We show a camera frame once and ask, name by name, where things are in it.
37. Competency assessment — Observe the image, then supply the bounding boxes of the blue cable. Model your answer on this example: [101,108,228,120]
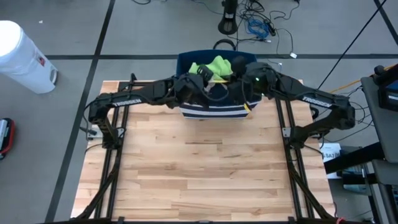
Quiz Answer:
[247,18,271,40]

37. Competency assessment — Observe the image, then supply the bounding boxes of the yellow cable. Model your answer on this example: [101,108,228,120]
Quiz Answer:
[329,63,398,94]

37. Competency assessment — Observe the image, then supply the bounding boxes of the thin black pole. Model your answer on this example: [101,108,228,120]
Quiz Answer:
[317,0,389,91]

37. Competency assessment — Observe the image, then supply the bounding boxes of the coiled black cable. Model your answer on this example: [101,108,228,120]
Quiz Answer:
[212,39,237,51]

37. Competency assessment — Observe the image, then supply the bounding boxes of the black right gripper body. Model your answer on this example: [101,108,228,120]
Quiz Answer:
[228,55,254,110]

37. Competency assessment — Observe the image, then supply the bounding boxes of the green towel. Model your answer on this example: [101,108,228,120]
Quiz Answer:
[188,55,233,79]

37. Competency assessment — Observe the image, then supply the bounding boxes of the black metal table frame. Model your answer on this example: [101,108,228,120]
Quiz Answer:
[73,73,338,224]

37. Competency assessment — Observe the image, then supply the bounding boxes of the grey cart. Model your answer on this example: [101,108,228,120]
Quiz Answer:
[360,63,398,224]

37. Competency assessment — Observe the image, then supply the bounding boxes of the black cable tangle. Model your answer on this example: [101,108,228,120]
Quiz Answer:
[238,0,299,60]

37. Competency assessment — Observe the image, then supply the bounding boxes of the black stand base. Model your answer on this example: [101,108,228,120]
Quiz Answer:
[217,0,239,35]

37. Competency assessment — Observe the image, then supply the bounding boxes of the white paper sign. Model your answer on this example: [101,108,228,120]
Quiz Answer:
[319,142,342,180]

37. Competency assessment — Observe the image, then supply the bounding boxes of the red and black device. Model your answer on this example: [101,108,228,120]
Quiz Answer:
[0,117,16,161]

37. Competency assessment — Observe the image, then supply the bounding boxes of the white trash bin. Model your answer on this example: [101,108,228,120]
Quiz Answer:
[0,20,59,95]

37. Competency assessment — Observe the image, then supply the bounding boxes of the navy white striped fabric basket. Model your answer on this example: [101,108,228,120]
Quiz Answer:
[176,49,262,119]

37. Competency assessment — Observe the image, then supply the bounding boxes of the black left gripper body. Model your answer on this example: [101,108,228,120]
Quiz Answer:
[175,64,215,106]

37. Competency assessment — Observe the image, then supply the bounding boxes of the black device with blue screen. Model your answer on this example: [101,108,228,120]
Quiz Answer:
[373,64,398,113]

